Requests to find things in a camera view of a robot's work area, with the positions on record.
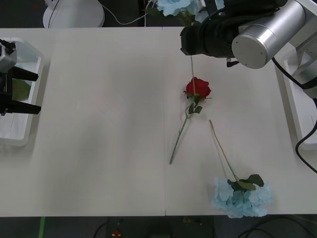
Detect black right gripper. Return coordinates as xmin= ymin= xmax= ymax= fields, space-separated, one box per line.
xmin=180 ymin=23 xmax=211 ymax=57

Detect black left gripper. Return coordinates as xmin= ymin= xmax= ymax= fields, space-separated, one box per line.
xmin=0 ymin=66 xmax=42 ymax=116

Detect shallow white box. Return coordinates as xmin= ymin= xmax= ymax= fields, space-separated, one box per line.
xmin=0 ymin=37 xmax=46 ymax=147
xmin=274 ymin=41 xmax=317 ymax=151

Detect red rose, small dark leaves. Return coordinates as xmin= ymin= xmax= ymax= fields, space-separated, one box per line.
xmin=169 ymin=76 xmax=212 ymax=165

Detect left arm with camera box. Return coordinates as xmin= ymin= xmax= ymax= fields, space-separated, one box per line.
xmin=0 ymin=38 xmax=18 ymax=73

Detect white cable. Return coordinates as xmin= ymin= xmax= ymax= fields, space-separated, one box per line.
xmin=99 ymin=0 xmax=159 ymax=25

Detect white round pedestal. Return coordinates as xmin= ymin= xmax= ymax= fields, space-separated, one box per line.
xmin=42 ymin=0 xmax=105 ymax=28

